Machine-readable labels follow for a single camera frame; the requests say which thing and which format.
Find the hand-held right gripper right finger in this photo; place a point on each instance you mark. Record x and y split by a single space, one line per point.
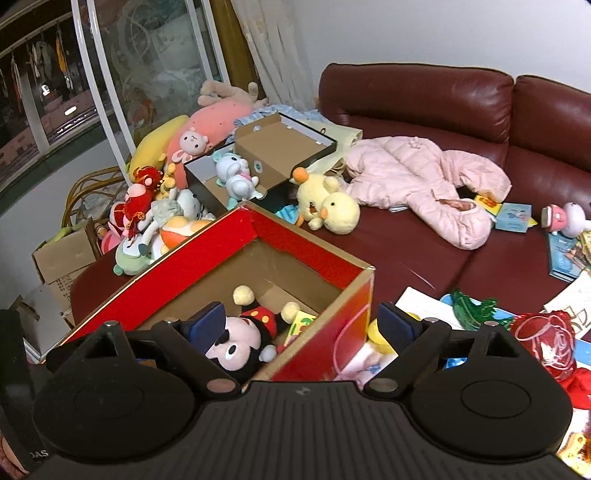
395 324

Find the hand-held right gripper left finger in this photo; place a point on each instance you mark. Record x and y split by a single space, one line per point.
208 321

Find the black mouse plush red pants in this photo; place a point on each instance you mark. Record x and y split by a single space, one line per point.
240 341

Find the red cardboard box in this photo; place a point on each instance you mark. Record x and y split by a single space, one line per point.
194 267

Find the colourful cloth book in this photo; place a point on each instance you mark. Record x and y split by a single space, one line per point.
301 325

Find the orange white plush toy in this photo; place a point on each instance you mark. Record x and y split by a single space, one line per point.
180 230

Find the green white plush toy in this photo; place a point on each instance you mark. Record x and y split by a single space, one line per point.
134 258

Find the brown cardboard carton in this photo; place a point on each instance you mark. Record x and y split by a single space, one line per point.
64 254

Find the red costume plush doll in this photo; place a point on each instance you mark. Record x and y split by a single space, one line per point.
136 203

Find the yellow chick plush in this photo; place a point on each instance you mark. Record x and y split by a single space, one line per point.
323 203

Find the pink padded jacket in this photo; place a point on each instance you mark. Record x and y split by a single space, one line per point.
415 180

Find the white blue plush cat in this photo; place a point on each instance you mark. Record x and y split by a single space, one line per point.
235 177

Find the yellow red card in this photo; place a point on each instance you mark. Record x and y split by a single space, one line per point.
487 203

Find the light blue small book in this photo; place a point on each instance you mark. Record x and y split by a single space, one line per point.
512 217

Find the cardboard shoe box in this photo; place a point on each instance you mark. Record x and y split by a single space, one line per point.
263 152

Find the wicker basket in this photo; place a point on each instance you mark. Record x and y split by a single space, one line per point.
87 189

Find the white card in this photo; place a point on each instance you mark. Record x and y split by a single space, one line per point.
572 304

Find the blue picture book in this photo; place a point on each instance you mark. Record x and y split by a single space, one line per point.
565 258

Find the yellow banana plush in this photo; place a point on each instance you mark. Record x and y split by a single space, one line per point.
150 143

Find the pale yellow bag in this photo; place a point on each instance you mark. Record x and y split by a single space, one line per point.
341 138

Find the pink white toy figure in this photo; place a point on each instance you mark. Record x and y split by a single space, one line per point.
565 219

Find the dark red leather sofa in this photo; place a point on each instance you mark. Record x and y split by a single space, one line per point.
415 97

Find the beige long plush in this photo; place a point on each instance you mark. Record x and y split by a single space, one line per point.
231 92

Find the white sheer curtain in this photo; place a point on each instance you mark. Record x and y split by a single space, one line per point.
277 46

